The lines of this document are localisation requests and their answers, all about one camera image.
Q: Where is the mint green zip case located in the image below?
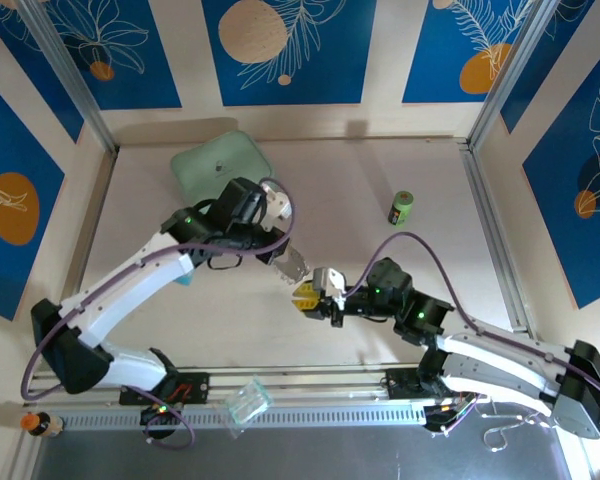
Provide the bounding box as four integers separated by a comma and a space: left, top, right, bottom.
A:
169, 130, 277, 206

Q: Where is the green cylindrical battery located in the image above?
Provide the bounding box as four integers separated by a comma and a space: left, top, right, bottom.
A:
389, 189, 415, 227

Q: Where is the clear plastic box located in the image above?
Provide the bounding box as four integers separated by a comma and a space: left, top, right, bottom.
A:
214, 378, 274, 441

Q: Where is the small bottle orange cap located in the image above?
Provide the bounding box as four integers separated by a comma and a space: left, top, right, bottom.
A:
20, 410, 65, 439

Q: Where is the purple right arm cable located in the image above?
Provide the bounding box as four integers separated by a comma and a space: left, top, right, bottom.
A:
344, 233, 600, 424

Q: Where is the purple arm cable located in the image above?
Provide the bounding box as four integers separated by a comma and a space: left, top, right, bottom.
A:
344, 233, 600, 424
20, 177, 297, 404

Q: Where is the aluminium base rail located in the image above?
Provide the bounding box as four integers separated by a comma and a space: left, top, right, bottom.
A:
24, 366, 566, 401

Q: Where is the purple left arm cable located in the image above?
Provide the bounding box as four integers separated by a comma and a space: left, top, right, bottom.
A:
20, 177, 297, 404

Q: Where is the grey slotted cable duct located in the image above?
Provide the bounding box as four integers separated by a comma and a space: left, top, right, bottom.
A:
59, 402, 431, 432

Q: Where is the aluminium side rail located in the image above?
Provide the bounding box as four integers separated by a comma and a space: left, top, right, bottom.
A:
458, 142, 537, 335
59, 147, 120, 321

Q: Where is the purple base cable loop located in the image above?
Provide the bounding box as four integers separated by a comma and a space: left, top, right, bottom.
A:
143, 392, 197, 450

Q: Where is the thin white wire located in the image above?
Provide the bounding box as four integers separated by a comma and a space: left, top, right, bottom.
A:
481, 397, 561, 457

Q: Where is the aluminium frame post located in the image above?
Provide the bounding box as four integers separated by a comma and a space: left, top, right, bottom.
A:
467, 0, 564, 151
15, 0, 120, 154

